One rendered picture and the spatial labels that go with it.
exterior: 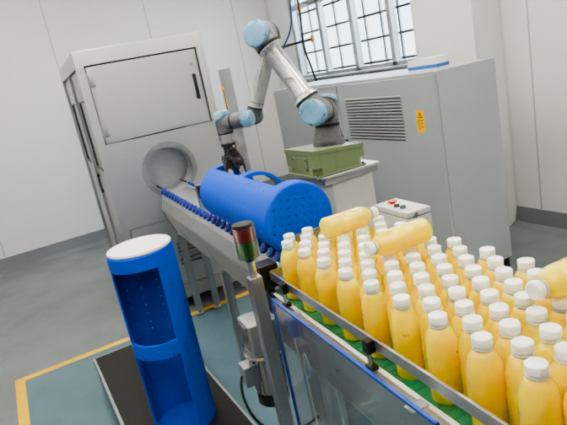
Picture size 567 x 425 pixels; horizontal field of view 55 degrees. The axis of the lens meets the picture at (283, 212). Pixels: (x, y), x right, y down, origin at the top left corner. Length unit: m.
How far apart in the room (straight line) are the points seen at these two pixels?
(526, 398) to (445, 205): 2.71
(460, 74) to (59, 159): 4.83
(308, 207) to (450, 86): 1.76
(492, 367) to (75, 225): 6.32
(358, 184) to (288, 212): 0.59
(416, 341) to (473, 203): 2.55
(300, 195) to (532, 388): 1.25
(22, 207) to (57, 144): 0.83
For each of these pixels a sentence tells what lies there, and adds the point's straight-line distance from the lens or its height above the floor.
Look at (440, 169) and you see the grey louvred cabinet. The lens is 3.62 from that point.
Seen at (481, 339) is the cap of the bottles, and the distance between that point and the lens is 1.11.
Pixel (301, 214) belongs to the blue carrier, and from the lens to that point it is 2.06.
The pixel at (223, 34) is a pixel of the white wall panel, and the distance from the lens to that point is 7.56.
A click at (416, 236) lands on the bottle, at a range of 1.55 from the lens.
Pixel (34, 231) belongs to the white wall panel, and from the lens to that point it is 7.06.
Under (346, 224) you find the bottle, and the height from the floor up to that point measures 1.13.
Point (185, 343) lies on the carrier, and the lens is 2.49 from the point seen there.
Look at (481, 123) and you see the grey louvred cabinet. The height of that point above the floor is 1.06.
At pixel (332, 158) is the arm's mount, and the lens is 2.44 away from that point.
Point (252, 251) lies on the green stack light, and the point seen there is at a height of 1.18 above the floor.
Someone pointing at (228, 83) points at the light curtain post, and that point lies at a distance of 3.44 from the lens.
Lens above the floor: 1.65
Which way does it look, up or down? 15 degrees down
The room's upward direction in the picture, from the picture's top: 11 degrees counter-clockwise
